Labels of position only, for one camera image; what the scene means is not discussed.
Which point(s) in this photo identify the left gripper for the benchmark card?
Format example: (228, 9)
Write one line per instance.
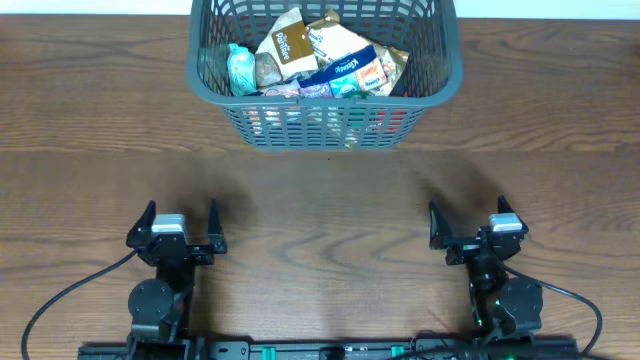
(202, 255)

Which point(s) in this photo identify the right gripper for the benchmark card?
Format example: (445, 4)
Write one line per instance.
(462, 250)

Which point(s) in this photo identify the orange spaghetti packet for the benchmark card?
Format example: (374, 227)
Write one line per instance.
(333, 124)

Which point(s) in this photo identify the teal small sachet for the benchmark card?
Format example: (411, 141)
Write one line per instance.
(241, 69)

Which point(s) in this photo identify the multicolour tissue pack row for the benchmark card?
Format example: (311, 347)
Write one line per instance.
(359, 71)

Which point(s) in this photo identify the grey plastic basket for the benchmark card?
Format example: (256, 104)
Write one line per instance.
(427, 30)

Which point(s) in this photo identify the brown mushroom snack bag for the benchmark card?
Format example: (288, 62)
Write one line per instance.
(285, 51)

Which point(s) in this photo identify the gold rice bag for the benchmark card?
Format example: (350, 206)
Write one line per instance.
(331, 41)

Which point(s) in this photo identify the green lid spice jar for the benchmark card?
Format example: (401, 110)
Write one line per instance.
(356, 94)

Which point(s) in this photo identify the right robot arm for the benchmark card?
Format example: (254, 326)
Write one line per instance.
(503, 307)

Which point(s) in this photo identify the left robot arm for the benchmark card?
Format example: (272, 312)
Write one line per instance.
(160, 306)

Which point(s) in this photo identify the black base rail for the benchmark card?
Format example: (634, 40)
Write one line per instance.
(427, 347)

